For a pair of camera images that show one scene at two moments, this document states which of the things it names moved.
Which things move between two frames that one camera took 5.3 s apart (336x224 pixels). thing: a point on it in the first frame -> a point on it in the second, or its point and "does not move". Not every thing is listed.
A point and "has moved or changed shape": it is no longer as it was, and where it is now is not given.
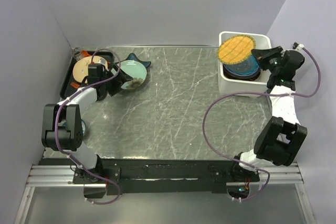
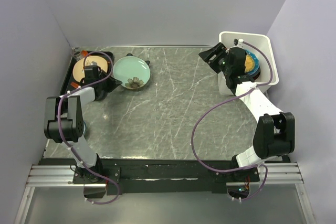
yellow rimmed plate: (235, 49) has moved or changed shape
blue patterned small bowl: (83, 126) does not move
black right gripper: (263, 55) -> (219, 50)
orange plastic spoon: (84, 53) does not move
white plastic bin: (227, 86) does not move
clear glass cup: (76, 54) does not move
